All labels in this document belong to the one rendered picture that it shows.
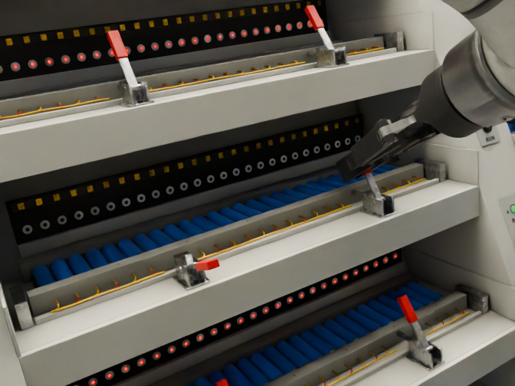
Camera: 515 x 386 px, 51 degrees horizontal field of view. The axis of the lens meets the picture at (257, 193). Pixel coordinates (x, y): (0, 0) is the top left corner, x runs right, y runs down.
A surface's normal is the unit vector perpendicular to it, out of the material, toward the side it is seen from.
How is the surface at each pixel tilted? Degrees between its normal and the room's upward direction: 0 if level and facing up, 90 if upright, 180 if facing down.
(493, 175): 90
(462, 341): 21
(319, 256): 111
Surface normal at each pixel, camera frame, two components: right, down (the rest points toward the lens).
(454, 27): 0.42, -0.15
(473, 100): -0.66, 0.59
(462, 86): -0.83, 0.33
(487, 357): 0.50, 0.19
